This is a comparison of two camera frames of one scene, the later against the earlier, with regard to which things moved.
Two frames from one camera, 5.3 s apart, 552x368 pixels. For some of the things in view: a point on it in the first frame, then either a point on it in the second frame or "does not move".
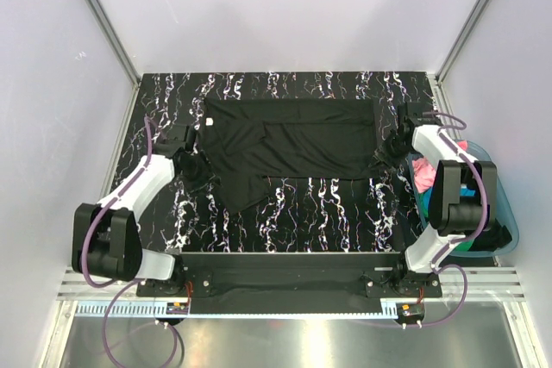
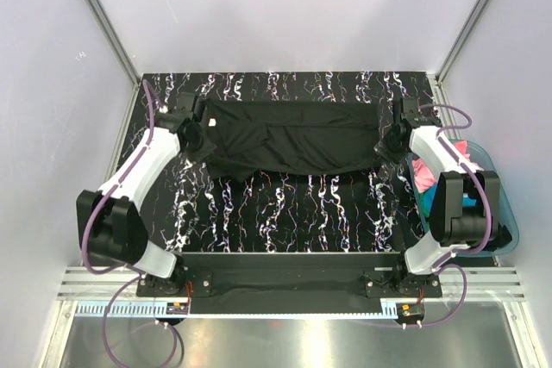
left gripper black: (195, 166) to (197, 106)
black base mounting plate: (288, 283) does not move
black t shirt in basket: (490, 240) does not move
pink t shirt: (424, 171) does not move
